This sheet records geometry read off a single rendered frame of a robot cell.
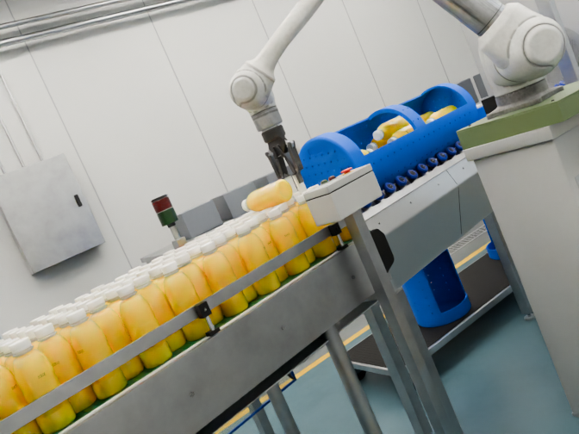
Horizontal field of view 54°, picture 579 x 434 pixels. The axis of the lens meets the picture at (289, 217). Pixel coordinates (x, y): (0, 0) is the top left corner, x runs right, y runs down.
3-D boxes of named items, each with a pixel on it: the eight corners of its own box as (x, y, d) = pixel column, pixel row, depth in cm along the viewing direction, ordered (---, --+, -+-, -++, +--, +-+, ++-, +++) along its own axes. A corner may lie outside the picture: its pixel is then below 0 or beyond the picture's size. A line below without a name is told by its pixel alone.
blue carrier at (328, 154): (486, 138, 246) (468, 74, 241) (370, 209, 190) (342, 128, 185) (431, 150, 267) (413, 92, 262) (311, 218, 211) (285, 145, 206)
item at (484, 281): (588, 256, 323) (578, 232, 321) (411, 401, 250) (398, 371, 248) (513, 260, 368) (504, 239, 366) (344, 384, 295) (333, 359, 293)
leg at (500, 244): (538, 314, 278) (492, 198, 272) (533, 320, 275) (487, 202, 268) (527, 315, 283) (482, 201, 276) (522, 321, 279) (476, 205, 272)
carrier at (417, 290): (412, 332, 283) (468, 320, 269) (345, 172, 274) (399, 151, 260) (423, 309, 308) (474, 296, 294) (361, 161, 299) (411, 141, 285)
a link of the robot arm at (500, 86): (536, 79, 184) (513, 15, 182) (557, 74, 166) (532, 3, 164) (488, 99, 187) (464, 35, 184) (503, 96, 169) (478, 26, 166)
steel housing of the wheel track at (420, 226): (602, 129, 325) (582, 74, 322) (395, 304, 186) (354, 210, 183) (553, 144, 347) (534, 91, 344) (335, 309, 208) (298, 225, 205)
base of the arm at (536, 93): (571, 85, 178) (566, 68, 178) (538, 103, 166) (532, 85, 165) (519, 102, 193) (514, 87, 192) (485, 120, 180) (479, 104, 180)
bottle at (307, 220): (319, 261, 165) (294, 203, 163) (314, 258, 172) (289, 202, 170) (340, 251, 166) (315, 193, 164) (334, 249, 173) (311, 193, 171)
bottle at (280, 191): (277, 175, 165) (239, 192, 179) (277, 198, 163) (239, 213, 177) (295, 181, 170) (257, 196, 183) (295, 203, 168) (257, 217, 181)
